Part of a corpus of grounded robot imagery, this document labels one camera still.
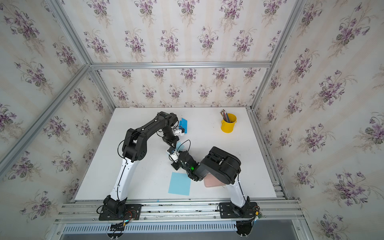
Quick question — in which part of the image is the pink eraser case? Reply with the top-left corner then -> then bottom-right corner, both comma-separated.
204,175 -> 226,188

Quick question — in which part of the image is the aluminium front rail frame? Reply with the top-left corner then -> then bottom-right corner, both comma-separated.
47,199 -> 313,240

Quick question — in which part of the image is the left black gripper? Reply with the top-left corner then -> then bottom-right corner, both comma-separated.
161,128 -> 180,149

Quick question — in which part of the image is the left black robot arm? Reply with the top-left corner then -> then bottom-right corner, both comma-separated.
103,112 -> 179,216

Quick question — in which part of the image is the colored pencils bundle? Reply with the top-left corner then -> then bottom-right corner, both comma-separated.
220,109 -> 231,123

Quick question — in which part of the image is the white vented cable duct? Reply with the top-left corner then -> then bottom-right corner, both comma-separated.
63,221 -> 237,235

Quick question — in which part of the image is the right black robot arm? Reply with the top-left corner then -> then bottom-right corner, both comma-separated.
168,147 -> 250,212

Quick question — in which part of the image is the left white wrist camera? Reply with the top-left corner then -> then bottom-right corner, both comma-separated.
174,128 -> 185,136

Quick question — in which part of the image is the yellow pencil cup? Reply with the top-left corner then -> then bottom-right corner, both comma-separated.
221,114 -> 237,134

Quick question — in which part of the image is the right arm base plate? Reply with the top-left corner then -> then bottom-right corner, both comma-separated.
218,202 -> 262,219

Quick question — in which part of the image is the light blue front paper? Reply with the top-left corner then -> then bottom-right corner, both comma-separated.
168,173 -> 191,196

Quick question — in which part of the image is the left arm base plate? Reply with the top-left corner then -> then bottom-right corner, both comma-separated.
99,204 -> 142,221

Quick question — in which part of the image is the bright blue square paper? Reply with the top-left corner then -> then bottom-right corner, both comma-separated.
179,118 -> 188,134

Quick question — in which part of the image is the light blue paper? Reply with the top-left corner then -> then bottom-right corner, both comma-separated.
176,142 -> 185,151
168,173 -> 191,196

